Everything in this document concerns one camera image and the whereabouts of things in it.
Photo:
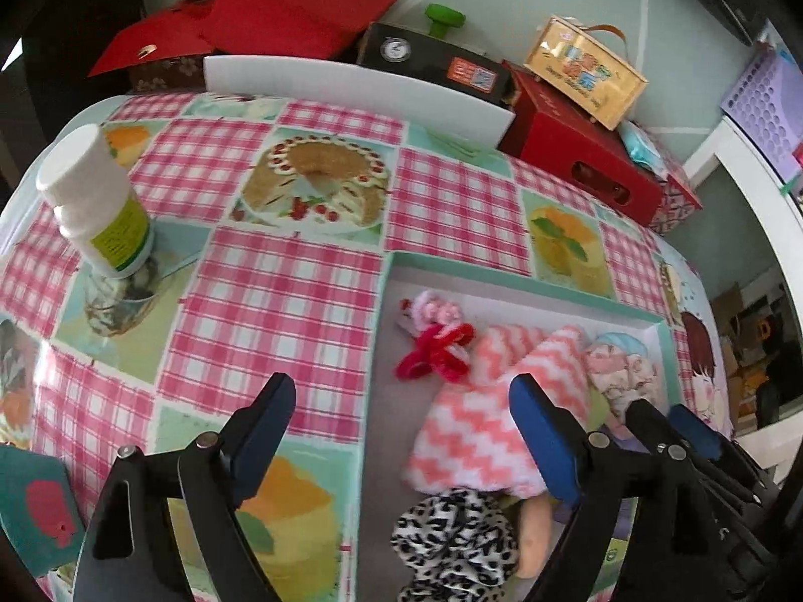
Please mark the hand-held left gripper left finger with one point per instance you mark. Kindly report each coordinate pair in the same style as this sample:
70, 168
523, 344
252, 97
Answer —
263, 445

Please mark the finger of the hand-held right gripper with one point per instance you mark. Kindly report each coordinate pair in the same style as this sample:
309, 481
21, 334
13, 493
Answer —
693, 429
646, 417

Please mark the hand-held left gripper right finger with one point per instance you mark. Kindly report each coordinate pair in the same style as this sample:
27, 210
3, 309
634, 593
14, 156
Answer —
546, 445

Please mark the pink floral cloth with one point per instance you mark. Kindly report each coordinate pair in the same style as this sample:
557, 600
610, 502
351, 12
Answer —
621, 382

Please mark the pink white zigzag towel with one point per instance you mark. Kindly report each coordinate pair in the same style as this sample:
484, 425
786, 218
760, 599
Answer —
477, 426

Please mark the peach soft cloth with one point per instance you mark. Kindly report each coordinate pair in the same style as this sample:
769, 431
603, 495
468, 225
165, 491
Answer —
536, 539

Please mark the white tray with teal rim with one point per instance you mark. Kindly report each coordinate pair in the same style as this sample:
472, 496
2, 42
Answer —
389, 426

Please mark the leopard print scrunchie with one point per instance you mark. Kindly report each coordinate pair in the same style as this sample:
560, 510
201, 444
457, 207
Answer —
451, 539

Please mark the brown cardboard box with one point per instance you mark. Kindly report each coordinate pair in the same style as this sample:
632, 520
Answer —
731, 304

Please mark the red patterned box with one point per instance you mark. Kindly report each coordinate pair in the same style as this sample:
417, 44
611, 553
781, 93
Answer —
677, 200

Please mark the teal embossed plastic box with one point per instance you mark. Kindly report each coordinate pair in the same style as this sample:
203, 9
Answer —
19, 514

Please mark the white shelf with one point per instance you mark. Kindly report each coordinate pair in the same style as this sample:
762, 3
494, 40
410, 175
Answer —
753, 182

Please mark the blue wipes packet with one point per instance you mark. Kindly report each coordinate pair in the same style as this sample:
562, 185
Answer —
643, 147

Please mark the red carton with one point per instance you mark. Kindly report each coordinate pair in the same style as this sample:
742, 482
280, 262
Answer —
564, 138

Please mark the white plastic bottle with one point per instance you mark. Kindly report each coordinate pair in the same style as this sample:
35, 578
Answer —
94, 200

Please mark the purple perforated basket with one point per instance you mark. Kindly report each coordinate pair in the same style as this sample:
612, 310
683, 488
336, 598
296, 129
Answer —
762, 100

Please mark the white plastic board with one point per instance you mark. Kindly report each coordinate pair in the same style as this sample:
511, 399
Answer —
351, 91

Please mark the dark floral box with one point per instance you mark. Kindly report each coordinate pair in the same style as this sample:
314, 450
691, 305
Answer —
166, 72

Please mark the black box with labels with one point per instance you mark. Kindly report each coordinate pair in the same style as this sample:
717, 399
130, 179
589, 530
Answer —
426, 56

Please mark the flat red gift box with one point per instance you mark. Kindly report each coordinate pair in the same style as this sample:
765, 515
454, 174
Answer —
144, 44

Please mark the green knob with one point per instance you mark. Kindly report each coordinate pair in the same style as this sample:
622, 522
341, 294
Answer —
445, 19

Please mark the large red folded box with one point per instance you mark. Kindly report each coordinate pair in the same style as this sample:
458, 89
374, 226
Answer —
295, 6

